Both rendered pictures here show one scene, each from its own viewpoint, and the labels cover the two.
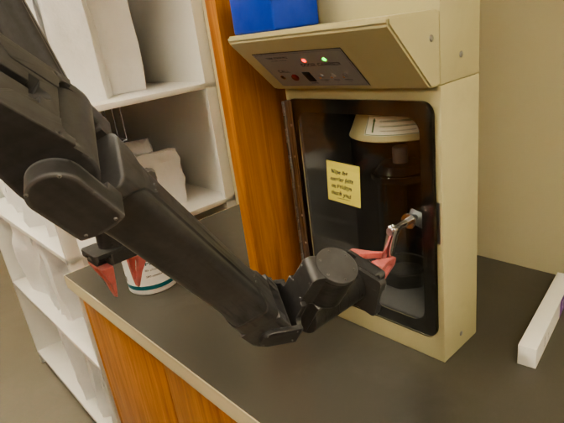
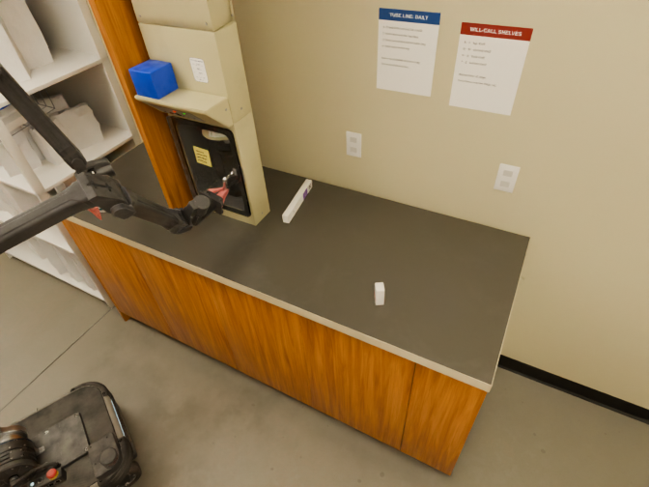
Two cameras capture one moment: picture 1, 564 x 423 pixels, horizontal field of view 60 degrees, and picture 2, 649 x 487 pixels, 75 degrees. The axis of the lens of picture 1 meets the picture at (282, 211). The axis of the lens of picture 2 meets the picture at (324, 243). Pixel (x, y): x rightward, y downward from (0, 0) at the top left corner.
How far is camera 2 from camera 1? 0.91 m
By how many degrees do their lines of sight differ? 28
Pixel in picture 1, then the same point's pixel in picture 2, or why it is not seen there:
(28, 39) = (33, 110)
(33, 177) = (115, 210)
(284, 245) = (180, 181)
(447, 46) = (234, 108)
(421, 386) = (245, 237)
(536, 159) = (296, 127)
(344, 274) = (205, 205)
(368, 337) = (225, 219)
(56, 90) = (110, 184)
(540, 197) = (299, 143)
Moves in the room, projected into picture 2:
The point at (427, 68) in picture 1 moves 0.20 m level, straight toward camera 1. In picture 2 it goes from (226, 121) to (219, 152)
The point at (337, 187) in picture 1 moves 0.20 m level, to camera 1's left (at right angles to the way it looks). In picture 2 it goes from (200, 157) to (148, 170)
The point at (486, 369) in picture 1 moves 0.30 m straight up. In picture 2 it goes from (270, 226) to (260, 166)
